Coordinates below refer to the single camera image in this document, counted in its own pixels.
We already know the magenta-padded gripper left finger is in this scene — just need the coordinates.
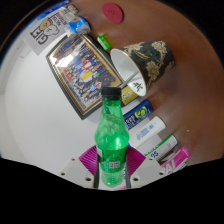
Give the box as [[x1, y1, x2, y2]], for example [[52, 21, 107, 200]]
[[59, 145, 102, 190]]

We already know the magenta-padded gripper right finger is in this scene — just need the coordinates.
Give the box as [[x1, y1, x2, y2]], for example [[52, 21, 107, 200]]
[[123, 145, 167, 189]]

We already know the green plastic drink bottle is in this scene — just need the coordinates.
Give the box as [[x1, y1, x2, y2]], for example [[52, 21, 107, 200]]
[[94, 86, 130, 187]]

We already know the white shuttlecock tube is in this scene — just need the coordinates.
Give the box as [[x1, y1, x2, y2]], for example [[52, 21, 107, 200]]
[[143, 134, 179, 162]]

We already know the pink shuttlecock tube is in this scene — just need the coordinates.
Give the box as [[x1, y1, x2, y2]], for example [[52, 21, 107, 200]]
[[160, 146, 191, 175]]

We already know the white blue-capped lotion bottle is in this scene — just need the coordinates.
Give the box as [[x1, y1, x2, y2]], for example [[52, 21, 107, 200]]
[[128, 115, 167, 149]]

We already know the dark blue pump bottle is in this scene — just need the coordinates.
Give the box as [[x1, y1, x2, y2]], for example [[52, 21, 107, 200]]
[[123, 99, 155, 132]]

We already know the dark yellow-labelled bottle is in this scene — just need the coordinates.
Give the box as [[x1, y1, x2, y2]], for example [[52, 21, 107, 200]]
[[120, 85, 139, 107]]

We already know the framed group photo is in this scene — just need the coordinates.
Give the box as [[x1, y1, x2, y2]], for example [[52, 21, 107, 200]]
[[45, 33, 125, 121]]

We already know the floral patterned paper cup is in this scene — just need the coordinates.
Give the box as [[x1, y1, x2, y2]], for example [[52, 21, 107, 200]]
[[110, 40, 177, 98]]

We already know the green soap pack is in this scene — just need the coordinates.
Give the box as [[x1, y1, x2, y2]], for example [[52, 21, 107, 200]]
[[96, 34, 112, 52]]

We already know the white paper gift bag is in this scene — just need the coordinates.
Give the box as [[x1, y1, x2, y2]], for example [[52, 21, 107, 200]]
[[22, 11, 73, 57]]

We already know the blue tissue pack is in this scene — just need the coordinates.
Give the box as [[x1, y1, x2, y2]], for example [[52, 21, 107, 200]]
[[66, 15, 91, 35]]

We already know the small brown snack box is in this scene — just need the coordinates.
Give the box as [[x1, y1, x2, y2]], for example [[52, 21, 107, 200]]
[[63, 3, 80, 16]]

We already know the flat round red coaster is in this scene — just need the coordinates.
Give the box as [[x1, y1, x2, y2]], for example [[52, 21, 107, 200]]
[[101, 2, 125, 24]]

